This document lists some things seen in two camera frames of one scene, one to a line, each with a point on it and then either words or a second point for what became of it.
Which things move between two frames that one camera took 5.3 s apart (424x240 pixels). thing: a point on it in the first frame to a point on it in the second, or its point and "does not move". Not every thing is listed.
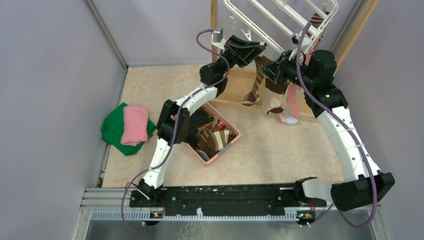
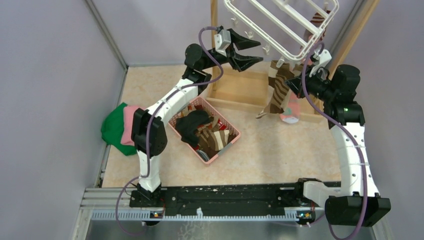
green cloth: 112,127 does not move
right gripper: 273,71 to 296,86
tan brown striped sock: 253,97 to 282,84
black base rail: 281,195 does not move
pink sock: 290,114 does not move
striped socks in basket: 212,139 does not move
